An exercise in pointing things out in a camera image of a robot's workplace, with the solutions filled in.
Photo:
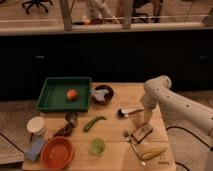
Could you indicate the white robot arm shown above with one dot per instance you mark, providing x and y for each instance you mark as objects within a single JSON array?
[{"x": 157, "y": 90}]

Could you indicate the green plastic tray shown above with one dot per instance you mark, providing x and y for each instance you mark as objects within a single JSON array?
[{"x": 53, "y": 96}]

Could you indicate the black office chair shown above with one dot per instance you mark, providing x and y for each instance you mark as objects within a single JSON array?
[{"x": 38, "y": 3}]

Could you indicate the grey crumpled cloth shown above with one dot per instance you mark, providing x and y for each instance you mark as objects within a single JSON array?
[{"x": 99, "y": 95}]

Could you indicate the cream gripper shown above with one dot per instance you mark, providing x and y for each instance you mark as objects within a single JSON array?
[{"x": 147, "y": 116}]

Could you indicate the red bowl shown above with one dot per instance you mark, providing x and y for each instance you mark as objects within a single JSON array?
[{"x": 57, "y": 153}]

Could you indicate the white handled dish brush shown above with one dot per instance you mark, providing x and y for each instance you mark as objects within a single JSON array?
[{"x": 125, "y": 113}]

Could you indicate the dark grape bunch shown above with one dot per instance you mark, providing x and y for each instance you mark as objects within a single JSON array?
[{"x": 65, "y": 131}]

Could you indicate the blue sponge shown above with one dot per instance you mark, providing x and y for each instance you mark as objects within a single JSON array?
[{"x": 34, "y": 150}]

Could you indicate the white paper cup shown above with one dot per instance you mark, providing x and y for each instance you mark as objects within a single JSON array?
[{"x": 36, "y": 125}]

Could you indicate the small green cup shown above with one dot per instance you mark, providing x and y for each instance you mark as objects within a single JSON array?
[{"x": 96, "y": 147}]

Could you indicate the brown wooden block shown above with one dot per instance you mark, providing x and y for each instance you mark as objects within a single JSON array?
[{"x": 141, "y": 133}]

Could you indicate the dark brown bowl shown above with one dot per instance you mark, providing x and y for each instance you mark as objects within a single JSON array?
[{"x": 108, "y": 96}]

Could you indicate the green cucumber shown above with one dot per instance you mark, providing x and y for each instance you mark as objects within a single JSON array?
[{"x": 89, "y": 125}]

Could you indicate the orange ball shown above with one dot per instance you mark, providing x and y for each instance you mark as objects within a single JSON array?
[{"x": 72, "y": 94}]

